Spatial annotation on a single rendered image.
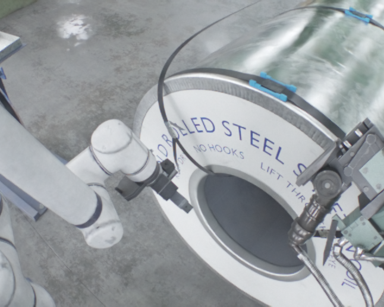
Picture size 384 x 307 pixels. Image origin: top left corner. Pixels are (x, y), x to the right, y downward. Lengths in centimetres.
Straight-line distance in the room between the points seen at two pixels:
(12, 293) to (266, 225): 116
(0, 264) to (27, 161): 31
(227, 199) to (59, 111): 193
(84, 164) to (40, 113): 240
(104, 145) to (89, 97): 241
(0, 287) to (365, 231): 75
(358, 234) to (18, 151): 63
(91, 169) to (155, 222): 146
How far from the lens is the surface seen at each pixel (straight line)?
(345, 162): 69
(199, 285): 206
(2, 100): 202
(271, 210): 170
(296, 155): 95
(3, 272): 82
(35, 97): 344
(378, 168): 69
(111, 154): 82
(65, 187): 66
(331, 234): 74
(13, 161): 58
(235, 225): 160
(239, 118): 101
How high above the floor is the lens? 191
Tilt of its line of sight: 46 degrees down
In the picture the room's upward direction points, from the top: 1 degrees counter-clockwise
